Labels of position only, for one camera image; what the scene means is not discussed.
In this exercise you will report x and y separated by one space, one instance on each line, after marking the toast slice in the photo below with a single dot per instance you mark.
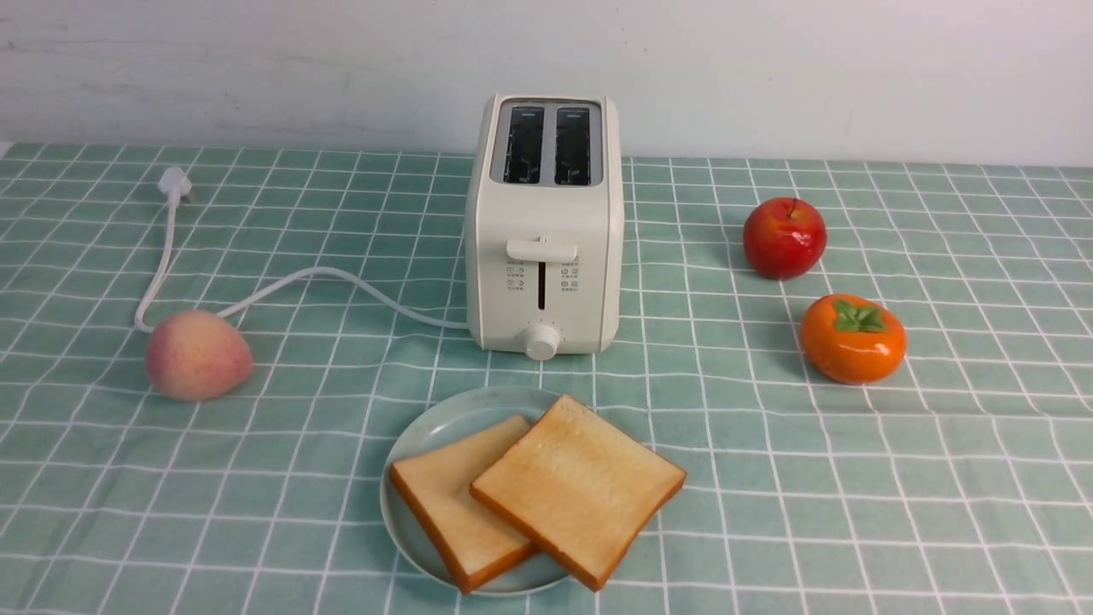
474 544
579 488

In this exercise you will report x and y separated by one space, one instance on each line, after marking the white two-slot toaster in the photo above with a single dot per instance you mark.
544 226

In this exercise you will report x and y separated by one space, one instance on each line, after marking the light green round plate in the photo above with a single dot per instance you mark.
447 422

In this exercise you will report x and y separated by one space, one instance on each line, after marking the red apple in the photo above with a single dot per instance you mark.
784 238

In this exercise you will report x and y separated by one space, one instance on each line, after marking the orange persimmon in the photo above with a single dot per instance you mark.
852 340

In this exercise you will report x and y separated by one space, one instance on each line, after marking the pink peach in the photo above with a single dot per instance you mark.
195 355

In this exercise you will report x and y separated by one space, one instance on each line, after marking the green checkered tablecloth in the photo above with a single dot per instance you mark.
961 484

